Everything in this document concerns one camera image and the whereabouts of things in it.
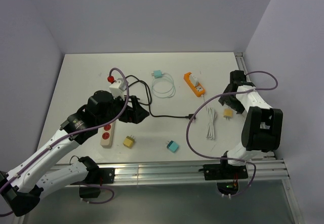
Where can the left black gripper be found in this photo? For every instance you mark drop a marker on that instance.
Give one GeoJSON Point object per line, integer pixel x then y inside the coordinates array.
{"type": "Point", "coordinates": [135, 114]}

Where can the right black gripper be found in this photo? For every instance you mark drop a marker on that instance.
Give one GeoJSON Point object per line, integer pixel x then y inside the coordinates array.
{"type": "Point", "coordinates": [238, 107]}

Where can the yellow olive charger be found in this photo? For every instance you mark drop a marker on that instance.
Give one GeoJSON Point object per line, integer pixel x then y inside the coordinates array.
{"type": "Point", "coordinates": [129, 141]}

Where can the tan yellow charger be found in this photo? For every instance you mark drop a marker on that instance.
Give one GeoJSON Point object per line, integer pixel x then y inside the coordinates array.
{"type": "Point", "coordinates": [228, 113]}

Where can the white dual usb charger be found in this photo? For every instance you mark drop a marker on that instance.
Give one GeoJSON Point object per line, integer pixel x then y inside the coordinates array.
{"type": "Point", "coordinates": [193, 80]}

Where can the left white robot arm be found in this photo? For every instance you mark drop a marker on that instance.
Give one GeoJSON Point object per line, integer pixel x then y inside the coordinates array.
{"type": "Point", "coordinates": [24, 186]}

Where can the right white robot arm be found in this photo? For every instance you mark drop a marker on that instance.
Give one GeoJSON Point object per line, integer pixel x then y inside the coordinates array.
{"type": "Point", "coordinates": [262, 128]}

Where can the beige red power strip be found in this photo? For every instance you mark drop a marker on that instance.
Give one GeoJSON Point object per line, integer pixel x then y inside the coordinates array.
{"type": "Point", "coordinates": [107, 132]}

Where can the orange power strip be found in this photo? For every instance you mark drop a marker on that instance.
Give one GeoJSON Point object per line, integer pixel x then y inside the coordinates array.
{"type": "Point", "coordinates": [199, 91]}

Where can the light teal charger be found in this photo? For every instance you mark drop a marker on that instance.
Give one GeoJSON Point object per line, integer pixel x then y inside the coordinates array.
{"type": "Point", "coordinates": [157, 74]}

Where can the dark teal charger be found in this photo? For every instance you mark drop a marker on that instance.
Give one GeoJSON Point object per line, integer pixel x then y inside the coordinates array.
{"type": "Point", "coordinates": [172, 146]}

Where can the aluminium right rail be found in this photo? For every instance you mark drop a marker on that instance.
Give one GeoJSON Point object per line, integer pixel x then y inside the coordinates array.
{"type": "Point", "coordinates": [239, 56]}

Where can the aluminium rail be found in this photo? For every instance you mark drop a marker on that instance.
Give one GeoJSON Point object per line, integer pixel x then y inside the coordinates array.
{"type": "Point", "coordinates": [184, 172]}
{"type": "Point", "coordinates": [239, 56]}

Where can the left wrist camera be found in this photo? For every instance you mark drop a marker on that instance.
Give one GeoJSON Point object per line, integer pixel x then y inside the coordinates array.
{"type": "Point", "coordinates": [117, 87]}

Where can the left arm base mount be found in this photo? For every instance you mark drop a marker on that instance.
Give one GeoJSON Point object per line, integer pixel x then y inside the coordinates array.
{"type": "Point", "coordinates": [100, 177]}

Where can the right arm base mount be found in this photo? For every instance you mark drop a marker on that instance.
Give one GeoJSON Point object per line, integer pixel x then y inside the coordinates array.
{"type": "Point", "coordinates": [231, 174]}

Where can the aluminium front rail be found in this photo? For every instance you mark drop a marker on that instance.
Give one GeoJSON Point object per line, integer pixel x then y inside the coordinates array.
{"type": "Point", "coordinates": [184, 172]}

